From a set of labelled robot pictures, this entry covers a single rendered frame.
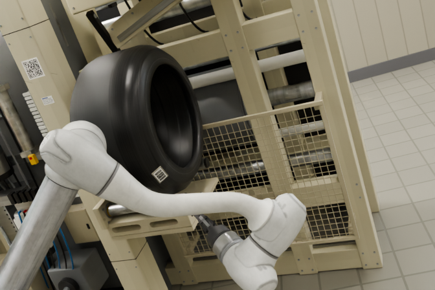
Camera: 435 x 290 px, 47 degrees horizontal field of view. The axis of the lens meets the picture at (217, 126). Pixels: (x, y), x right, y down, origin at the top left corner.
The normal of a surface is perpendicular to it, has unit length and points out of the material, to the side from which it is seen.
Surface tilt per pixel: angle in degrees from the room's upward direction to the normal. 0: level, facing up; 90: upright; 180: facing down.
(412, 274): 0
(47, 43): 90
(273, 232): 81
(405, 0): 90
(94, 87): 40
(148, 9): 90
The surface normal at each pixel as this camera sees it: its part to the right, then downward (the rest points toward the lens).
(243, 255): -0.53, -0.46
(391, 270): -0.31, -0.89
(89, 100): -0.40, -0.29
